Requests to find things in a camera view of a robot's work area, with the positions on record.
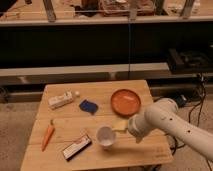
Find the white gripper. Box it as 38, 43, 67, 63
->
112, 114, 154, 144

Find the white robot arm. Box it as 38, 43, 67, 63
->
112, 98, 213, 162

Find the white ceramic cup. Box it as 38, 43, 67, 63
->
96, 126, 116, 149

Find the orange ceramic bowl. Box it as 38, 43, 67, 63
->
110, 89, 141, 117

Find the wooden table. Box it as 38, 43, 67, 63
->
21, 80, 173, 171

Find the black power adapter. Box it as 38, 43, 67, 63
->
171, 94, 187, 107

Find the orange toy carrot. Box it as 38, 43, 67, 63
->
42, 121, 55, 150

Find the black cable on floor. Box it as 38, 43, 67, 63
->
163, 76, 213, 171

